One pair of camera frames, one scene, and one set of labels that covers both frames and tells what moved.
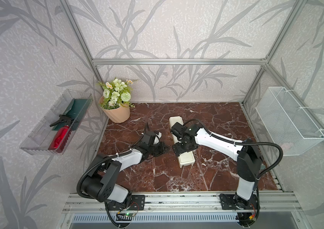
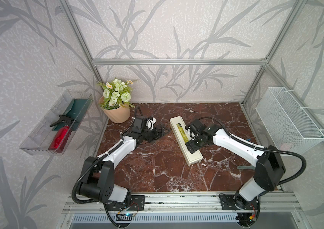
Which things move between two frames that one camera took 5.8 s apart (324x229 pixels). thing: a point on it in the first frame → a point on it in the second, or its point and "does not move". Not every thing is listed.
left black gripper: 162,150 → 156,135
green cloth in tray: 76,112 does not move
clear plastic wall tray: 54,134 does not move
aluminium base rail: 97,202 does not move
